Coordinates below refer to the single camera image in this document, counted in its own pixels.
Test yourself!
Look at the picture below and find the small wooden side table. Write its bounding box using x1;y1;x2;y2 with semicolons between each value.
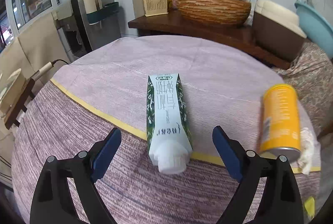
4;78;36;130

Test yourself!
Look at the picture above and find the floral cloth cover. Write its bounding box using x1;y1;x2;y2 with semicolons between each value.
273;41;332;135

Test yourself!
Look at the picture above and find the dark wooden counter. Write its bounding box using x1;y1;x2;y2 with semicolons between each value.
128;10;291;69

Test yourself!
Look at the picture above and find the water dispenser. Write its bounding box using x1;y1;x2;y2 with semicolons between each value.
52;0;121;62

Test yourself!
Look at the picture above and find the yellow chip can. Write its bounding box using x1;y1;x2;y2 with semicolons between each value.
259;84;301;163

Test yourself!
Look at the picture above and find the green white milk carton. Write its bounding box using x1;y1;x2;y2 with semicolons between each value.
146;74;193;175

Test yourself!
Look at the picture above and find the beige utensil holder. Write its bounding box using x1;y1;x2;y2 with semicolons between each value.
143;0;168;17

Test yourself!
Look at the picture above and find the brown cream rice cooker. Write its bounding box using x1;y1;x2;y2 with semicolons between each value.
252;0;307;62

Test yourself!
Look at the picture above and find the woven basin sink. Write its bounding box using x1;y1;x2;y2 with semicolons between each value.
175;0;251;26

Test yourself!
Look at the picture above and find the light blue plastic basin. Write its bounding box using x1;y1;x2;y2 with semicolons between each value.
294;0;333;59

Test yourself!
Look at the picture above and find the purple striped tablecloth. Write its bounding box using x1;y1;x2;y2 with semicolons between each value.
12;36;320;223

